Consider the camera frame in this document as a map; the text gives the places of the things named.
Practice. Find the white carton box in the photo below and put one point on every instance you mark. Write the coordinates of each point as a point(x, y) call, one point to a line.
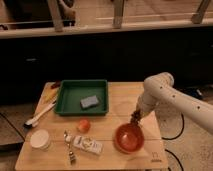
point(88, 144)

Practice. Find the blue grey sponge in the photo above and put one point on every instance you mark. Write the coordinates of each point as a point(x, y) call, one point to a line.
point(88, 102)

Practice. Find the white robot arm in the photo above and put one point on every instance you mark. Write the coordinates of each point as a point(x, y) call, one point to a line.
point(160, 88)

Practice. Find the dark red grape bunch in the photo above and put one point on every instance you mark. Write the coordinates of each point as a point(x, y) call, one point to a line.
point(135, 117)

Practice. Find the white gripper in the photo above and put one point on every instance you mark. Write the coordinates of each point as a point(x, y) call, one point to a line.
point(145, 104)

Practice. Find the silver fork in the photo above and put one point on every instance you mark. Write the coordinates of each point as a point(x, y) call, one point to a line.
point(67, 139)

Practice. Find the dark red small object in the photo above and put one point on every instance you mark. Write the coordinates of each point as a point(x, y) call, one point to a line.
point(55, 85)

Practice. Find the green plastic tray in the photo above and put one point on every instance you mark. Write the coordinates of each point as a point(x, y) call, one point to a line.
point(72, 92)

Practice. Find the red bowl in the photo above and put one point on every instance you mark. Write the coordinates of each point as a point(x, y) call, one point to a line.
point(128, 138)

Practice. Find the orange peach fruit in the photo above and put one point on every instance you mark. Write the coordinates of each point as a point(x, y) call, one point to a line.
point(83, 126)

